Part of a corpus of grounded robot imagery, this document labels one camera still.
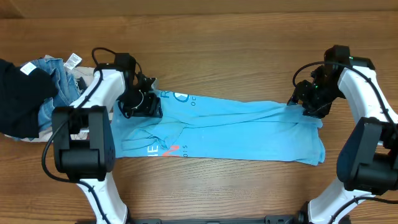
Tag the beige folded garment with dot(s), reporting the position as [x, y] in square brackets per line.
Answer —
[83, 77]

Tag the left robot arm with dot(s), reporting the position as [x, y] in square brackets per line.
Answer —
[82, 139]

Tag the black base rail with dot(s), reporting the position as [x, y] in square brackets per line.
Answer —
[270, 219]

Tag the black folded garment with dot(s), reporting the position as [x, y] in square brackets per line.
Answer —
[22, 95]

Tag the light blue t-shirt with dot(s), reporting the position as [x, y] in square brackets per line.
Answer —
[205, 127]

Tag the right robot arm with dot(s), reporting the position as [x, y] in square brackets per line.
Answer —
[367, 164]

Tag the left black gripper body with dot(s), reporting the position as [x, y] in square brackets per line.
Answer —
[136, 102]

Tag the blue denim jeans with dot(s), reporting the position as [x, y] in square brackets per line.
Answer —
[65, 83]

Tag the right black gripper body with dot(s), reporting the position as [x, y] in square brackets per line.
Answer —
[302, 98]

